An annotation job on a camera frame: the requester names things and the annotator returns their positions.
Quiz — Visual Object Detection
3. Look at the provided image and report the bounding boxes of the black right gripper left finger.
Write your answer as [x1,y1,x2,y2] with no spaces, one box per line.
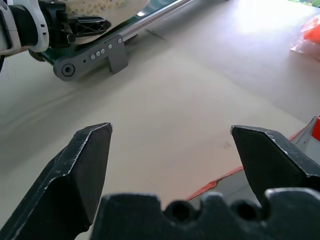
[0,122,114,240]

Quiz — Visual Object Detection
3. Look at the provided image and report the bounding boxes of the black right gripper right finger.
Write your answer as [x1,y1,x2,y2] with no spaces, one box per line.
[230,124,320,209]

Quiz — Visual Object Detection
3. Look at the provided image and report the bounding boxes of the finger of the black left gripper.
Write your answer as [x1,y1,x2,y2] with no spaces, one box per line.
[72,15,112,36]

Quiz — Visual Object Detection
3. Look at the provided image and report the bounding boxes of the orange and white shoebox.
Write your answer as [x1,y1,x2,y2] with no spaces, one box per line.
[184,115,320,202]

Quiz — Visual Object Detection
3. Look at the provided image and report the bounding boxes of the orange plastic bag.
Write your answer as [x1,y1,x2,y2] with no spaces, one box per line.
[289,12,320,61]

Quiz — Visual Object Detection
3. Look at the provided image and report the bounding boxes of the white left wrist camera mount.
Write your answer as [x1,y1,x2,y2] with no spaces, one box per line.
[24,0,50,53]

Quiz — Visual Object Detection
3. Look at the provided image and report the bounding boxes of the green conveyor belt grey frame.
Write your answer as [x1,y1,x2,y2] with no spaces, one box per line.
[28,0,227,83]

